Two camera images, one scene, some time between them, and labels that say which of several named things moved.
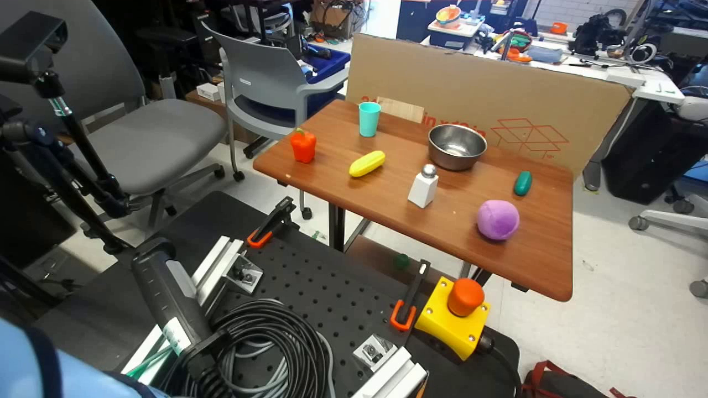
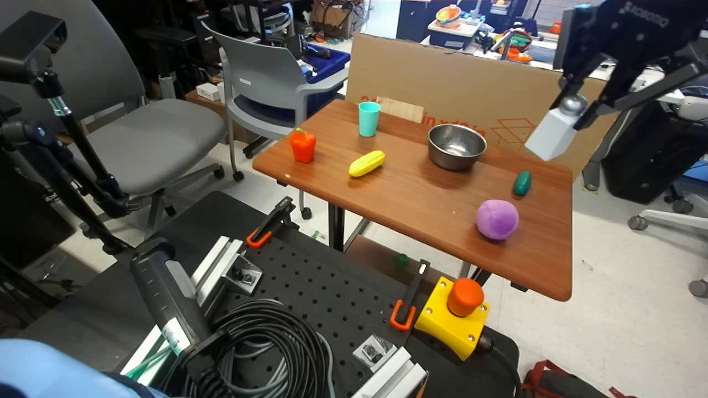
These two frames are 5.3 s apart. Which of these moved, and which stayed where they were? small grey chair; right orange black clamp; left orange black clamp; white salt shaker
Moved: white salt shaker
Stayed: left orange black clamp; small grey chair; right orange black clamp
